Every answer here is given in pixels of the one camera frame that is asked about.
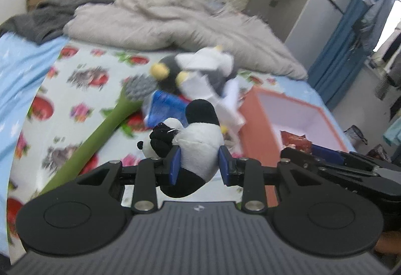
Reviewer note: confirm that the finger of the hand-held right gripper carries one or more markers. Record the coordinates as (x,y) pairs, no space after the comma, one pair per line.
(300,157)
(327,152)

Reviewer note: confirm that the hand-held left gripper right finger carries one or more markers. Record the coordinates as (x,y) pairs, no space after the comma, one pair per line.
(224,167)

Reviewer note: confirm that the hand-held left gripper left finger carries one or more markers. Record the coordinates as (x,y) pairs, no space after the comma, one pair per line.
(174,168)

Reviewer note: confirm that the dark red snack packet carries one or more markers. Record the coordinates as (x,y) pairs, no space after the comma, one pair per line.
(296,140)

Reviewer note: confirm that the panda plush toy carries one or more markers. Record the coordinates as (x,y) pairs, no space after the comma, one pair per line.
(200,140)

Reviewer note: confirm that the pink cardboard box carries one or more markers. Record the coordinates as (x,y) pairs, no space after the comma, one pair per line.
(253,124)

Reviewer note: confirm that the blue snack packet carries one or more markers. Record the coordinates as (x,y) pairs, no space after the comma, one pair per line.
(166,109)

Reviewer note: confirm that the clear plastic wrapper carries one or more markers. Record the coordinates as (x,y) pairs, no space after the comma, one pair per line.
(233,112)

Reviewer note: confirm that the grey white penguin plush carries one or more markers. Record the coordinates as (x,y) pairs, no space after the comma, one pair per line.
(216,69)

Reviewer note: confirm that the blue curtain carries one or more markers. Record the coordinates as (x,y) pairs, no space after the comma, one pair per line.
(341,43)

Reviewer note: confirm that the fruit printed bed sheet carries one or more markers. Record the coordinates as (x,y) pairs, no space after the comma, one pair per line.
(78,99)

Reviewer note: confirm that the hanging dark clothes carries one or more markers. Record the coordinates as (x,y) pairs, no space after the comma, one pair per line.
(371,15)

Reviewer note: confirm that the grey duvet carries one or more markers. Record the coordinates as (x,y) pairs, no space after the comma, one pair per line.
(175,21)

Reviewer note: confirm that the light blue blanket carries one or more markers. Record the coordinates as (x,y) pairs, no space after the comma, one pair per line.
(18,80)

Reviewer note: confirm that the dark grey cloth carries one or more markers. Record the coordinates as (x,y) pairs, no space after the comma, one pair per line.
(47,18)

